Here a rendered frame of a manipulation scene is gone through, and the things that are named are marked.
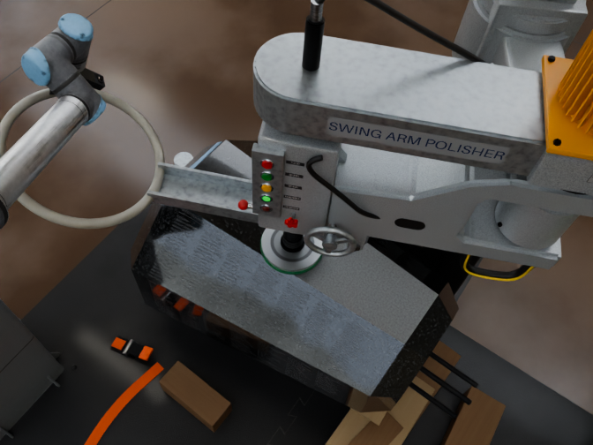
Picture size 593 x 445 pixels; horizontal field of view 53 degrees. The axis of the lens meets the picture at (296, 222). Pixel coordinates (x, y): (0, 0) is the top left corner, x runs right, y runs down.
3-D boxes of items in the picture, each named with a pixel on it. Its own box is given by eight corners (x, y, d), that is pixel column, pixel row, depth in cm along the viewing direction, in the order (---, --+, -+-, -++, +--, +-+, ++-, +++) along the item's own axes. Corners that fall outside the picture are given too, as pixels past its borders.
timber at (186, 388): (161, 389, 260) (158, 381, 250) (181, 368, 265) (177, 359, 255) (213, 433, 252) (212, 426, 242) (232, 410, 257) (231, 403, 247)
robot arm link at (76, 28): (49, 21, 157) (73, 3, 163) (45, 52, 167) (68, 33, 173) (79, 43, 158) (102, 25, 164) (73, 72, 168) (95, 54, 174)
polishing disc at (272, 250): (268, 212, 210) (268, 210, 209) (327, 223, 209) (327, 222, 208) (255, 265, 199) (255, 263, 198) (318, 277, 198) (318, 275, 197)
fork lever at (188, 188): (371, 203, 192) (374, 194, 187) (364, 254, 182) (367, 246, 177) (163, 162, 193) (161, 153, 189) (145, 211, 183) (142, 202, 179)
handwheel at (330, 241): (356, 234, 178) (364, 207, 165) (351, 263, 172) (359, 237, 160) (306, 225, 178) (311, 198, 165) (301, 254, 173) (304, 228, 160)
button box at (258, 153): (281, 210, 168) (286, 147, 144) (280, 218, 167) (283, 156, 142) (254, 205, 168) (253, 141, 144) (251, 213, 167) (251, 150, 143)
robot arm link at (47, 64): (58, 87, 155) (88, 62, 162) (25, 50, 150) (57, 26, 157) (43, 97, 161) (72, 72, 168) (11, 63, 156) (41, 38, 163)
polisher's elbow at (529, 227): (489, 191, 174) (514, 149, 157) (554, 197, 174) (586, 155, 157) (496, 247, 164) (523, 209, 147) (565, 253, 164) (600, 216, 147)
